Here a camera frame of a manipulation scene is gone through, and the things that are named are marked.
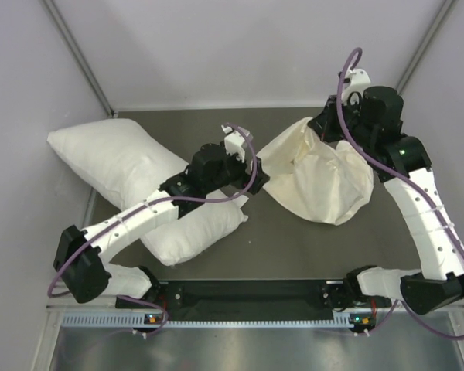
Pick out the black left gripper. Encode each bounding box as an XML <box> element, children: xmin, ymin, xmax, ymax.
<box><xmin>203</xmin><ymin>146</ymin><xmax>268</xmax><ymax>194</ymax></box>

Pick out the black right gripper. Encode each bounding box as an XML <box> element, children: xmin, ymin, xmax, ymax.
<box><xmin>307</xmin><ymin>94</ymin><xmax>375</xmax><ymax>149</ymax></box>

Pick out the cream pillowcase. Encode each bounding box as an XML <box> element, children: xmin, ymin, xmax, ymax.
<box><xmin>258</xmin><ymin>117</ymin><xmax>374</xmax><ymax>226</ymax></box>

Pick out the white pillow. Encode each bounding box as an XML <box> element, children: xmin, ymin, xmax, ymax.
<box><xmin>47</xmin><ymin>119</ymin><xmax>248</xmax><ymax>266</ymax></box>

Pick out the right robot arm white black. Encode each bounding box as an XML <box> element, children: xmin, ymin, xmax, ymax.
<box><xmin>342</xmin><ymin>86</ymin><xmax>464</xmax><ymax>315</ymax></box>

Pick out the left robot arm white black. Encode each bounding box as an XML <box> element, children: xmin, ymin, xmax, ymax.
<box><xmin>53</xmin><ymin>144</ymin><xmax>269</xmax><ymax>307</ymax></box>

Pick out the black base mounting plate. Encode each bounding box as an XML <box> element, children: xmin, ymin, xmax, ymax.
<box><xmin>115</xmin><ymin>277</ymin><xmax>391</xmax><ymax>322</ymax></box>

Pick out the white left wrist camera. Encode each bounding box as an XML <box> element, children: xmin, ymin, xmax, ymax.
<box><xmin>221</xmin><ymin>124</ymin><xmax>253</xmax><ymax>162</ymax></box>

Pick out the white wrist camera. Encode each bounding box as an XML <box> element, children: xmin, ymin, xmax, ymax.
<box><xmin>221</xmin><ymin>124</ymin><xmax>253</xmax><ymax>162</ymax></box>
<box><xmin>341</xmin><ymin>68</ymin><xmax>371</xmax><ymax>105</ymax></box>

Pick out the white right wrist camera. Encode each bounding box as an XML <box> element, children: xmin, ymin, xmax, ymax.
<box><xmin>341</xmin><ymin>68</ymin><xmax>371</xmax><ymax>105</ymax></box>

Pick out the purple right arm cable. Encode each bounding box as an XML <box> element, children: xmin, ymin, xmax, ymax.
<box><xmin>338</xmin><ymin>46</ymin><xmax>464</xmax><ymax>341</ymax></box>

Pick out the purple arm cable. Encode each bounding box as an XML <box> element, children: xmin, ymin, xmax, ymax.
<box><xmin>338</xmin><ymin>46</ymin><xmax>464</xmax><ymax>341</ymax></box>
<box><xmin>48</xmin><ymin>122</ymin><xmax>264</xmax><ymax>337</ymax></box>

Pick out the right aluminium corner post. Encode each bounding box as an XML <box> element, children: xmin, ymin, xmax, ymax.
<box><xmin>395</xmin><ymin>0</ymin><xmax>459</xmax><ymax>95</ymax></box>

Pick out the aluminium corner post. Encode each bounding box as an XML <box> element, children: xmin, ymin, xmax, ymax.
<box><xmin>395</xmin><ymin>0</ymin><xmax>459</xmax><ymax>95</ymax></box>
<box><xmin>39</xmin><ymin>0</ymin><xmax>118</xmax><ymax>118</ymax></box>

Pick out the left aluminium corner post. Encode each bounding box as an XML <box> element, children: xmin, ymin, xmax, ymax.
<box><xmin>39</xmin><ymin>0</ymin><xmax>118</xmax><ymax>118</ymax></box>

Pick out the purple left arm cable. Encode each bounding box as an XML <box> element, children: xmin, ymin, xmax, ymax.
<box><xmin>48</xmin><ymin>122</ymin><xmax>264</xmax><ymax>337</ymax></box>

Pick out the aluminium frame rail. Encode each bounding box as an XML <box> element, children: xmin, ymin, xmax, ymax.
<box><xmin>46</xmin><ymin>301</ymin><xmax>464</xmax><ymax>315</ymax></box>

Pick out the grey slotted cable duct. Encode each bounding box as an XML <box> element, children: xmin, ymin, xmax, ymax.
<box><xmin>61</xmin><ymin>311</ymin><xmax>376</xmax><ymax>328</ymax></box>

